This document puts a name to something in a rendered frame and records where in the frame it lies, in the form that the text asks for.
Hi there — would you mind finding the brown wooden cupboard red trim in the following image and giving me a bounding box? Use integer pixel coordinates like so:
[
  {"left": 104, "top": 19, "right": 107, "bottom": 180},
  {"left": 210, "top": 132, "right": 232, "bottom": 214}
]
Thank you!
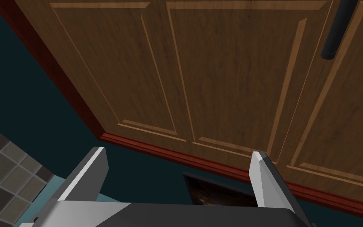
[{"left": 0, "top": 0, "right": 363, "bottom": 224}]

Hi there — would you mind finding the black bar handle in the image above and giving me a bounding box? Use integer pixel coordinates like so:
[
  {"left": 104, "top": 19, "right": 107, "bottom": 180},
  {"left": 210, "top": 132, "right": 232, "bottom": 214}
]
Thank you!
[{"left": 321, "top": 0, "right": 358, "bottom": 61}]

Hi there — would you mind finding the brown wooden cupboard door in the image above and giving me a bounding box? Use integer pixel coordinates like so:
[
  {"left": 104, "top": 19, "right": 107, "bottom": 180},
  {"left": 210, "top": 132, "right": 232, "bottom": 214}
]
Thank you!
[
  {"left": 165, "top": 0, "right": 335, "bottom": 173},
  {"left": 14, "top": 0, "right": 196, "bottom": 157},
  {"left": 275, "top": 0, "right": 363, "bottom": 207}
]

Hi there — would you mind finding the dark rectangular panel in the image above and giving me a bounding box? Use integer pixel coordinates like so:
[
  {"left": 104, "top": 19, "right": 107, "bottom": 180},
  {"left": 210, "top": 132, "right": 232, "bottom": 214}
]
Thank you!
[{"left": 183, "top": 171, "right": 259, "bottom": 207}]

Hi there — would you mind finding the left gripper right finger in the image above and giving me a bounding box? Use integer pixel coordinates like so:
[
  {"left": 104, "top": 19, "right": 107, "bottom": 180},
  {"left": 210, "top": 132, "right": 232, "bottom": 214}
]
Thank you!
[{"left": 248, "top": 151, "right": 297, "bottom": 210}]

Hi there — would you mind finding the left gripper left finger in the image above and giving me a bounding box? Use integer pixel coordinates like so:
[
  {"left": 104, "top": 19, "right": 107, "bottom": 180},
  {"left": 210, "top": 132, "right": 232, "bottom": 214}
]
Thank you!
[{"left": 53, "top": 147, "right": 109, "bottom": 203}]

